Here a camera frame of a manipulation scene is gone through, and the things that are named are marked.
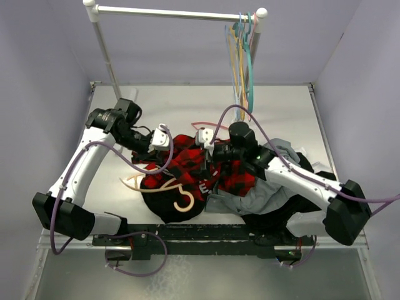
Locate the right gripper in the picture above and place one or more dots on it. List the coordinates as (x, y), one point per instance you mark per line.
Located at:
(214, 156)

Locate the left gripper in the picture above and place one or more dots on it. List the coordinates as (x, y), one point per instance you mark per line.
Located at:
(145, 151)

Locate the red black plaid shirt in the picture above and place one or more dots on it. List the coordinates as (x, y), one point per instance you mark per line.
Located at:
(185, 170)

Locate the cream plastic hanger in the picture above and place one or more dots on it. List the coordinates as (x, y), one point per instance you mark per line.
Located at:
(133, 184)

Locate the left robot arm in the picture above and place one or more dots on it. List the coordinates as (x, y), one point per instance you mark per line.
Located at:
(60, 210)

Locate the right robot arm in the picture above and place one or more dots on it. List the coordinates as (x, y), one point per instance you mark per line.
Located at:
(321, 206)

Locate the pink plastic hanger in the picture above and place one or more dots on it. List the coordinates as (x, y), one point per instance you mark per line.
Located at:
(203, 124)

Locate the yellow plastic hanger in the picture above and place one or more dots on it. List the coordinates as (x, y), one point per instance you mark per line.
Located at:
(236, 66)

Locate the grey shirt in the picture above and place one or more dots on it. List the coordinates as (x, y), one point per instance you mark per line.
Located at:
(265, 197)

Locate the teal plastic hanger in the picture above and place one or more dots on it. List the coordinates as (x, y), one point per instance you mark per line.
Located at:
(245, 21)

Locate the white clothes rack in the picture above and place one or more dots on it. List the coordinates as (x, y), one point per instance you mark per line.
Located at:
(161, 46)

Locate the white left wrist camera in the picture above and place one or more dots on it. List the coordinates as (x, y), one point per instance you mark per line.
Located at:
(160, 140)

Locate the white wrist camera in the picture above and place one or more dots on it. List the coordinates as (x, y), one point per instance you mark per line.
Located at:
(160, 140)
(203, 138)

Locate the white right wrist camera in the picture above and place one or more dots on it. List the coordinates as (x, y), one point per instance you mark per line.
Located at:
(203, 138)

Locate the aluminium front rail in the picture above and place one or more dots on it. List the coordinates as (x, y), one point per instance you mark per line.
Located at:
(201, 239)

